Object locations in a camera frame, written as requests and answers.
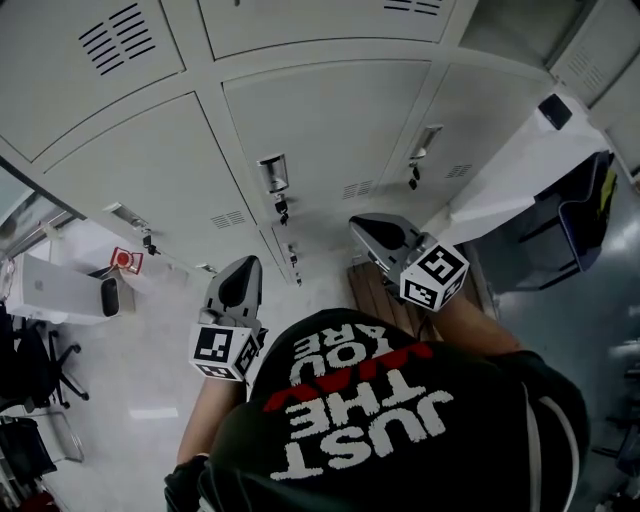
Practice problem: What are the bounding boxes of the grey bag strap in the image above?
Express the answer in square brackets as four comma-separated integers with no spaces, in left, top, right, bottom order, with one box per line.
[518,383,584,512]

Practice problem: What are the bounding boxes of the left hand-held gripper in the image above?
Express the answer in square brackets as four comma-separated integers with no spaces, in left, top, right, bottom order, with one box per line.
[188,255,270,384]

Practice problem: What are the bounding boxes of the dark green printed shirt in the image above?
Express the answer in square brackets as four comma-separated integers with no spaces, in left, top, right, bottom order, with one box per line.
[163,307,592,512]

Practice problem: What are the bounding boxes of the white table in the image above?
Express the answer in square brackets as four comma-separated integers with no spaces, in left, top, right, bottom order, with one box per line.
[448,98,617,242]

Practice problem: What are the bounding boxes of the white appliance box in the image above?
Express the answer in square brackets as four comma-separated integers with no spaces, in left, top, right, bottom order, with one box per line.
[8,253,137,322]

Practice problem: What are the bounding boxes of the black bag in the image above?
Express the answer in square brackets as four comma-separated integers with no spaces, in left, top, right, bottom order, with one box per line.
[0,416,57,482]

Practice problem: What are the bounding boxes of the person's right forearm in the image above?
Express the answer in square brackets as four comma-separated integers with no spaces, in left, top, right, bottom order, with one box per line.
[433,294,527,357]

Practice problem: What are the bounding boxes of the black and yellow backpack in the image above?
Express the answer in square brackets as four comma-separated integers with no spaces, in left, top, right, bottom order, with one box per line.
[593,153,620,227]

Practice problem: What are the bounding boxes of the black office chair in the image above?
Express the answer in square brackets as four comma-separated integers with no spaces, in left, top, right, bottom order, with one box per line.
[0,303,92,417]

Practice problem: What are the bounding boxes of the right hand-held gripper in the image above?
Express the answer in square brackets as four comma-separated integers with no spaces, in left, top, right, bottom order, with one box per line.
[349,213,470,313]

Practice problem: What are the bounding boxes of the black phone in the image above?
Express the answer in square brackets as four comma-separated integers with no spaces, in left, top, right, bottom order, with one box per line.
[537,92,574,132]

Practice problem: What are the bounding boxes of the person's left forearm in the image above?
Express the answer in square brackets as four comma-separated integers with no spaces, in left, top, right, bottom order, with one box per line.
[177,373,251,462]

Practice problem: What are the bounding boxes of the blue chair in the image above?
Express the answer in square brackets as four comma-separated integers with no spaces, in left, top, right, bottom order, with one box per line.
[513,149,617,292]

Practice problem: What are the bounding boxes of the grey metal locker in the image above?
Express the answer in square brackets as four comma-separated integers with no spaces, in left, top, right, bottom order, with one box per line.
[0,0,640,287]

